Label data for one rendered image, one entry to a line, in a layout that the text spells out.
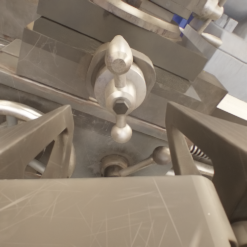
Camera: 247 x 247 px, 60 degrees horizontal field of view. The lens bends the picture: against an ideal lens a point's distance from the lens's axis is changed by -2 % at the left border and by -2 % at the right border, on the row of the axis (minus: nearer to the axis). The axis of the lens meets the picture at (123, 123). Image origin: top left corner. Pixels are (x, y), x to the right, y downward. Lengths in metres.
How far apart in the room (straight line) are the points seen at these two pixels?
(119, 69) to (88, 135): 0.25
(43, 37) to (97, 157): 0.25
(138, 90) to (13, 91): 0.22
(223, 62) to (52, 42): 0.48
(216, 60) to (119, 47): 0.49
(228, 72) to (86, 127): 0.45
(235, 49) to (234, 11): 0.12
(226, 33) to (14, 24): 0.52
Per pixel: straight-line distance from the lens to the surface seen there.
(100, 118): 0.40
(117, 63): 0.19
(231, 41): 0.68
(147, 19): 0.41
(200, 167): 0.65
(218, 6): 0.55
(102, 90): 0.29
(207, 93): 0.56
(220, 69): 0.68
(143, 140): 0.43
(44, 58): 0.36
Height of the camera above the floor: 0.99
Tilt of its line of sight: 32 degrees down
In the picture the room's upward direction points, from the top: 29 degrees clockwise
